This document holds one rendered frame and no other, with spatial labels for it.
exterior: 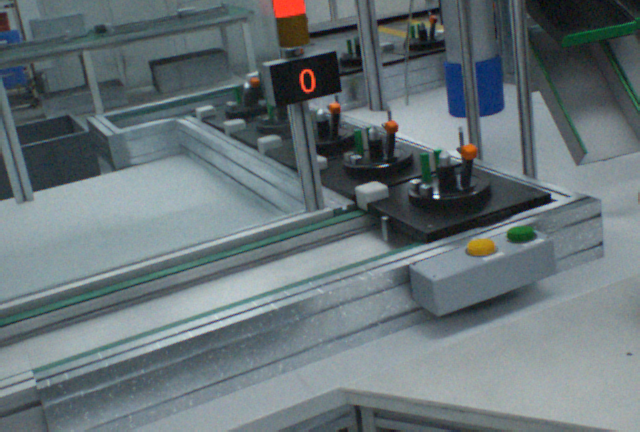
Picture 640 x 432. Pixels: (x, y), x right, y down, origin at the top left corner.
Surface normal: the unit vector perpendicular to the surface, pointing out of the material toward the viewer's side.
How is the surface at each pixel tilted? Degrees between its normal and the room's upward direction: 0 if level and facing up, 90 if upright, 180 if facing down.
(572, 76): 45
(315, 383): 0
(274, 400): 0
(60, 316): 90
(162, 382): 90
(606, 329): 0
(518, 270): 90
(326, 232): 90
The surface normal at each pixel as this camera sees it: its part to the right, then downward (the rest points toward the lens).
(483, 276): 0.41, 0.22
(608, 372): -0.15, -0.94
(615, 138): 0.07, -0.48
